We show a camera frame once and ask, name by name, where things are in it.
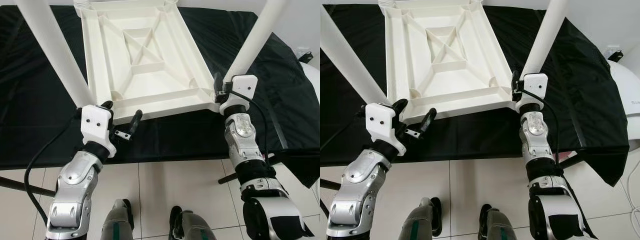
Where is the white plastic table top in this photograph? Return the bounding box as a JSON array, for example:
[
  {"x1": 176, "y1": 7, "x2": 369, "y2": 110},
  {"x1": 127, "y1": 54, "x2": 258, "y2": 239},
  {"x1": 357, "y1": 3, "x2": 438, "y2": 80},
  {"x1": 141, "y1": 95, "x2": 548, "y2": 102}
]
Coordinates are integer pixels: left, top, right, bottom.
[
  {"x1": 79, "y1": 0, "x2": 223, "y2": 125},
  {"x1": 382, "y1": 0, "x2": 521, "y2": 126}
]

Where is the black tablecloth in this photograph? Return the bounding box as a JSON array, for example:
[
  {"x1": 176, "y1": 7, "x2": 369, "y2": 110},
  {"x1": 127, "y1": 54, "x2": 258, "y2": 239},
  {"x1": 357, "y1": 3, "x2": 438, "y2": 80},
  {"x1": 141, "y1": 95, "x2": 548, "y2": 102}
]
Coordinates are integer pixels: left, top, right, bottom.
[
  {"x1": 0, "y1": 5, "x2": 320, "y2": 188},
  {"x1": 320, "y1": 4, "x2": 630, "y2": 187}
]

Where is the black metal table leg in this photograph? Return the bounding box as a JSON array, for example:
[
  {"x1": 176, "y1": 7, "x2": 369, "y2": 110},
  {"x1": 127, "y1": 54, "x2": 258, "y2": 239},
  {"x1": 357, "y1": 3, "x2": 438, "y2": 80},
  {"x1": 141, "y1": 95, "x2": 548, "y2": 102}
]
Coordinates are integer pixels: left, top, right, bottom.
[
  {"x1": 320, "y1": 177, "x2": 342, "y2": 192},
  {"x1": 218, "y1": 152, "x2": 291, "y2": 185},
  {"x1": 0, "y1": 175, "x2": 56, "y2": 198},
  {"x1": 557, "y1": 152, "x2": 586, "y2": 170}
]

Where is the grey robot right leg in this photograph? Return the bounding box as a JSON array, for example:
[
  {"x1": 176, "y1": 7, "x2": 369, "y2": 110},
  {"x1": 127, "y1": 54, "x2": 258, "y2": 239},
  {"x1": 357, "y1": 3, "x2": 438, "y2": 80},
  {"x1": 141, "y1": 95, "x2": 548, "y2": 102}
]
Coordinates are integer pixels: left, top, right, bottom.
[
  {"x1": 478, "y1": 204, "x2": 521, "y2": 240},
  {"x1": 169, "y1": 205, "x2": 216, "y2": 240}
]

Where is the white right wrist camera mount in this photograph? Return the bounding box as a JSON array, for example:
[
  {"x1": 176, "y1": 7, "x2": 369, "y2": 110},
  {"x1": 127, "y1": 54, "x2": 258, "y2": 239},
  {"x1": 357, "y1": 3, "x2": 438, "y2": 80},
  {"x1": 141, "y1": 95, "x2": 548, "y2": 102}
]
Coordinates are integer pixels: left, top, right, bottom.
[
  {"x1": 219, "y1": 75, "x2": 259, "y2": 117},
  {"x1": 515, "y1": 72, "x2": 549, "y2": 113}
]

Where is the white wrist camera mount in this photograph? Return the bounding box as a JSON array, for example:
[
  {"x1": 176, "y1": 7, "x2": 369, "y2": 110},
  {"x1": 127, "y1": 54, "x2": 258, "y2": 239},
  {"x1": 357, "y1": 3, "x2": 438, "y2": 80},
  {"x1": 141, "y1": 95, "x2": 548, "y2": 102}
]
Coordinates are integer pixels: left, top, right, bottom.
[
  {"x1": 365, "y1": 102, "x2": 407, "y2": 157},
  {"x1": 515, "y1": 72, "x2": 549, "y2": 113},
  {"x1": 80, "y1": 105, "x2": 117, "y2": 158},
  {"x1": 219, "y1": 75, "x2": 259, "y2": 117}
]

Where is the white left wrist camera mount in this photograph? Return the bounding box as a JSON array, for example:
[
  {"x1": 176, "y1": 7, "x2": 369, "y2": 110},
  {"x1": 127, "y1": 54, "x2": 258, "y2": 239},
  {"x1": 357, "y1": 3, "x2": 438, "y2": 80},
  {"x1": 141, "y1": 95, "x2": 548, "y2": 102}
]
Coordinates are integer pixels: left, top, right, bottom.
[
  {"x1": 80, "y1": 105, "x2": 117, "y2": 158},
  {"x1": 365, "y1": 102, "x2": 407, "y2": 157}
]

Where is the white floor cable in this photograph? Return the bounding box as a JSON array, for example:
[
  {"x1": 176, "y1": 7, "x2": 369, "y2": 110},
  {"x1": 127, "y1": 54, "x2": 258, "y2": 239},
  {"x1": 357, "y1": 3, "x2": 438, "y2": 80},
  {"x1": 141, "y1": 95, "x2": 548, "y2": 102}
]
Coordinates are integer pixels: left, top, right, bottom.
[{"x1": 627, "y1": 170, "x2": 640, "y2": 231}]

